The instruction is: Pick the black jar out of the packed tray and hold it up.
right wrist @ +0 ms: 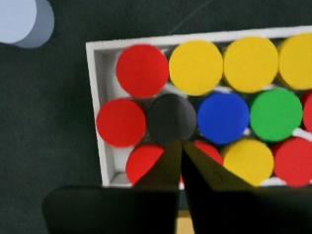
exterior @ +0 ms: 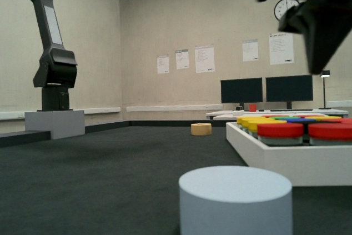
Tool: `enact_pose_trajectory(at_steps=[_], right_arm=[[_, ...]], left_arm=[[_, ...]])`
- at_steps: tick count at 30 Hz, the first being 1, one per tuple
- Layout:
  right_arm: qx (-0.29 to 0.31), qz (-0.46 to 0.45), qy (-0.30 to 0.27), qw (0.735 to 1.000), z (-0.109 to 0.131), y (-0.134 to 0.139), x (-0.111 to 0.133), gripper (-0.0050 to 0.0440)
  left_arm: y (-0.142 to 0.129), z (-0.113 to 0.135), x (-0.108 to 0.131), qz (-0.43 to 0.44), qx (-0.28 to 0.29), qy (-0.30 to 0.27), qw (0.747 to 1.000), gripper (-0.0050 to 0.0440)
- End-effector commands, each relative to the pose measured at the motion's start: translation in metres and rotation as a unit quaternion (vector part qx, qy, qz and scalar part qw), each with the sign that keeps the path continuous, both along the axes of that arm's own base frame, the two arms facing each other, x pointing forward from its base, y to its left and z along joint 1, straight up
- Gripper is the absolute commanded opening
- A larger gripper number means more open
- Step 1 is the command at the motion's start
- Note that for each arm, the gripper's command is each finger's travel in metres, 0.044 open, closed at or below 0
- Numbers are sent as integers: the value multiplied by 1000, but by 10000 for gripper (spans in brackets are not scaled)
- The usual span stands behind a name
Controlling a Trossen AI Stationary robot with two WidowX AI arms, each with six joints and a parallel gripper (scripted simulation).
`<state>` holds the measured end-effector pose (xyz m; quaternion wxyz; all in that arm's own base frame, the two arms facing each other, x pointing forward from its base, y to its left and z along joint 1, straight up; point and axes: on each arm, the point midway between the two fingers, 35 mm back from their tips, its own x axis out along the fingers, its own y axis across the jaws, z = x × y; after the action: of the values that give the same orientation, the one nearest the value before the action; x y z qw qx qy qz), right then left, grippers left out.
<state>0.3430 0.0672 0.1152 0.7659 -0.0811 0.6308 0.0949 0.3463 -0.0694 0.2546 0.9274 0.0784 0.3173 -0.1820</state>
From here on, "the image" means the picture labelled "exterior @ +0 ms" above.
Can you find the white rectangular tray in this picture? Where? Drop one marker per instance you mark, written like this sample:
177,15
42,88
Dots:
302,166

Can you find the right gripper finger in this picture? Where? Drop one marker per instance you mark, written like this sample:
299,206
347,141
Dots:
299,25
328,24

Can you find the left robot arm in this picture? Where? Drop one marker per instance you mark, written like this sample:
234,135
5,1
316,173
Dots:
57,65

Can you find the tan roll of tape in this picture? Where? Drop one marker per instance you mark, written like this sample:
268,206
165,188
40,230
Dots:
201,129

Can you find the blue jar cap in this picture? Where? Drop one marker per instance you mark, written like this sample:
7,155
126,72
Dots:
289,120

